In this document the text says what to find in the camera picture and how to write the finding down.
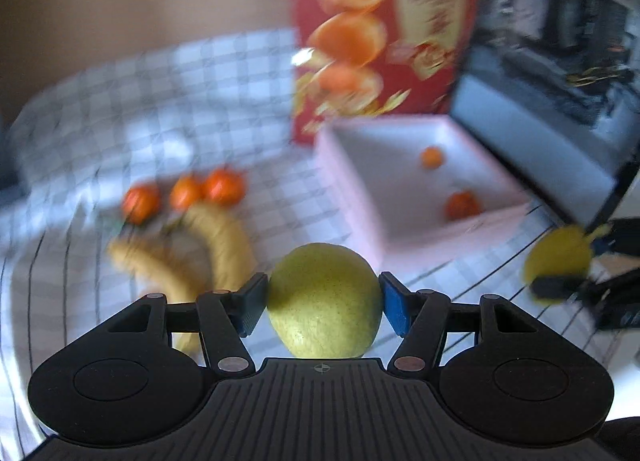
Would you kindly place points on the spotted yellow banana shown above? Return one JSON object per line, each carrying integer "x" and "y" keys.
{"x": 225, "y": 246}

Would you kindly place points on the red snack bag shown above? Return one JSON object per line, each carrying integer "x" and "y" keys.
{"x": 430, "y": 16}

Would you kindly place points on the white checked tablecloth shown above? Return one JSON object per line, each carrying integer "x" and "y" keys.
{"x": 150, "y": 116}

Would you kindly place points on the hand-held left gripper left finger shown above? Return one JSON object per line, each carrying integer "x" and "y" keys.
{"x": 252, "y": 303}

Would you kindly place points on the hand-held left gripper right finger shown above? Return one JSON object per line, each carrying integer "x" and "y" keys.
{"x": 392, "y": 301}

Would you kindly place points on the orange mandarin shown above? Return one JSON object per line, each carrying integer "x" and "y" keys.
{"x": 141, "y": 202}
{"x": 186, "y": 192}
{"x": 225, "y": 186}

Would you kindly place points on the small yellow-orange mandarin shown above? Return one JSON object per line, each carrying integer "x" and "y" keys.
{"x": 431, "y": 157}

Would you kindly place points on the curved yellow banana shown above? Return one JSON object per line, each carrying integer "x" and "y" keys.
{"x": 140, "y": 261}

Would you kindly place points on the pink cardboard box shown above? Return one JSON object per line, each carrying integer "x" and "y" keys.
{"x": 370, "y": 201}

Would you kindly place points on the glass-sided computer case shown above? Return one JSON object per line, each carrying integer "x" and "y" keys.
{"x": 550, "y": 41}

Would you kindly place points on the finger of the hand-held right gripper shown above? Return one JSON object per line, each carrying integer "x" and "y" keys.
{"x": 620, "y": 238}
{"x": 555, "y": 287}

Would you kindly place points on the large green pear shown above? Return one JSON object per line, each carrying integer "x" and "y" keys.
{"x": 325, "y": 296}

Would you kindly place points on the red-orange mandarin with leaf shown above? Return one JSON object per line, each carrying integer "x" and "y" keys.
{"x": 462, "y": 205}

